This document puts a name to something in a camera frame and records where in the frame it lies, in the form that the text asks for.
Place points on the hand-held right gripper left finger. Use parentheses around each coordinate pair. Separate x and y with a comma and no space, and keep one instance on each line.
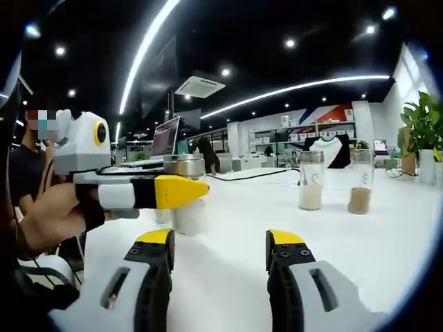
(138,297)

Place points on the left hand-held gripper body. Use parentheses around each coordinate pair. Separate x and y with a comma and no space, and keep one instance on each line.
(81,148)

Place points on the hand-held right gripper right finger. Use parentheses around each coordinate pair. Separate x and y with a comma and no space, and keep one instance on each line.
(297,297)

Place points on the tall seasoning bottle beige contents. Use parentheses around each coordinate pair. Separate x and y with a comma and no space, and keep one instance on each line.
(311,198)

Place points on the tall seasoning bottle brown contents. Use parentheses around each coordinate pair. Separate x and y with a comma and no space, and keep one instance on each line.
(360,202)

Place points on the person's left hand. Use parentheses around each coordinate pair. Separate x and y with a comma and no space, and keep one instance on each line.
(52,218)

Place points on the open silver laptop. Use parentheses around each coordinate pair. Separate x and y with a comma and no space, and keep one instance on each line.
(166,138)

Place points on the black hanging monitor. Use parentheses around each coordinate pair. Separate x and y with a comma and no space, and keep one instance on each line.
(188,118)

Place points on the white office chair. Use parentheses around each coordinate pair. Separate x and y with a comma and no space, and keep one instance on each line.
(48,269)

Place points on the curved ceiling light strip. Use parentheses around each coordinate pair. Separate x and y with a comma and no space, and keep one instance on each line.
(138,65)
(294,90)

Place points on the ceiling air conditioner vent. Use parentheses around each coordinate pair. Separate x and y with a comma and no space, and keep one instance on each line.
(200,83)

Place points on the round ceiling downlight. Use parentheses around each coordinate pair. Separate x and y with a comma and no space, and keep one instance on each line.
(290,43)
(225,72)
(370,29)

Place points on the storage shelf with white bins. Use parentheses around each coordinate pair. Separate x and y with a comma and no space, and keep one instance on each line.
(297,133)

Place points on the white and black t-shirt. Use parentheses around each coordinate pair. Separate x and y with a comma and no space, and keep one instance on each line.
(327,152)

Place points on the small potted plant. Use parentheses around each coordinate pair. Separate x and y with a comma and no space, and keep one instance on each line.
(362,144)

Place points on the laptop with lit screen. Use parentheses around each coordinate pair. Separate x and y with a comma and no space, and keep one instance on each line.
(380,147)

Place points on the brown cardboard box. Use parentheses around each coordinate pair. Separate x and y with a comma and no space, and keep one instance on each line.
(405,155)

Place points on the large potted green plant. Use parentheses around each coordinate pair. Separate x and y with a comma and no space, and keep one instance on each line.
(424,121)

